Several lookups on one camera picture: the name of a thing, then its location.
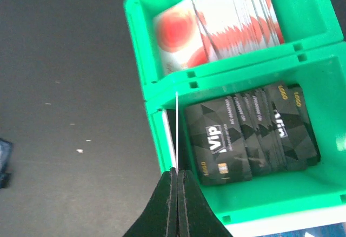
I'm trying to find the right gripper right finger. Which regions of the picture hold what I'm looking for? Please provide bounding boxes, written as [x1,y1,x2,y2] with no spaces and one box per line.
[177,170,231,237]

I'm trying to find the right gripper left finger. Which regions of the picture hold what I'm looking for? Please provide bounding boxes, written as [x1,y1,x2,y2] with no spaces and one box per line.
[124,167,178,236]

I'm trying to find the blue card holder wallet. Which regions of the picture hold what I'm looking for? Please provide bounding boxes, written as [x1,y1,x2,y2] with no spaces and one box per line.
[1,138,13,189]

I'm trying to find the green bin with black cards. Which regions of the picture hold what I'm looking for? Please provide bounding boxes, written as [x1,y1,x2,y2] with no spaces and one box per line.
[144,42,345,224]

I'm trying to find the black VIP card stack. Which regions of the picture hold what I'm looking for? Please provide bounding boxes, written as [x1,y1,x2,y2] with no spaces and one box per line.
[184,82,321,186]

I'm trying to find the white bin with blue cards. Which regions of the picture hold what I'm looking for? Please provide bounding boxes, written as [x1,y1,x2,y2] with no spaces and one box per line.
[226,205,345,236]

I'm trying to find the green bin with red cards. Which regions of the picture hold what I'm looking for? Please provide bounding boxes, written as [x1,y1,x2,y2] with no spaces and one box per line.
[124,0,343,86]

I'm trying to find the red white card stack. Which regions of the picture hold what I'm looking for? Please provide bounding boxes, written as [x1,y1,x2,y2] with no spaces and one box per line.
[154,0,284,75]

